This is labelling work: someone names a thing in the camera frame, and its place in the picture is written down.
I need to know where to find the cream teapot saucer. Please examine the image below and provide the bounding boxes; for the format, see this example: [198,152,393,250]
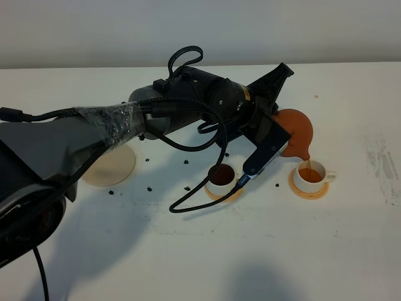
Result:
[81,145,136,187]

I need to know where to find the braided black camera cable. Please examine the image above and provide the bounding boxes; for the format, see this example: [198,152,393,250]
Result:
[0,46,251,301]

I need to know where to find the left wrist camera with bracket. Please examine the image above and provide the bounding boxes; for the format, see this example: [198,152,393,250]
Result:
[242,113,291,179]

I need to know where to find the white left teacup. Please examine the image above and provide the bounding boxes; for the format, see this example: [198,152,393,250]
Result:
[206,164,239,197]

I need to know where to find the white teacup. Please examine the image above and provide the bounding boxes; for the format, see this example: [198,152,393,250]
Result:
[206,164,239,197]
[294,160,337,193]

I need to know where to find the orange left coaster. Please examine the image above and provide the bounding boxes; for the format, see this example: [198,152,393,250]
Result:
[205,184,244,203]

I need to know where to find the white right teacup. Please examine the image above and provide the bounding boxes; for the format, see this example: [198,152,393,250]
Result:
[294,160,337,193]

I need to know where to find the brown clay teapot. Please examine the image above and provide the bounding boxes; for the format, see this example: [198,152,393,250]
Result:
[273,108,313,161]

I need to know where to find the orange right coaster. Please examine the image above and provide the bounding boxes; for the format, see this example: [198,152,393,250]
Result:
[288,169,330,200]

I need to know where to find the orange coaster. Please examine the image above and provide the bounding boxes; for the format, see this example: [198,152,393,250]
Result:
[205,184,244,203]
[288,169,330,200]

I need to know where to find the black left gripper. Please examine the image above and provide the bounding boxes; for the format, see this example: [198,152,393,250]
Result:
[216,63,294,142]

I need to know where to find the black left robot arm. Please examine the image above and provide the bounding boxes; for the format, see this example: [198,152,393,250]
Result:
[1,64,293,265]

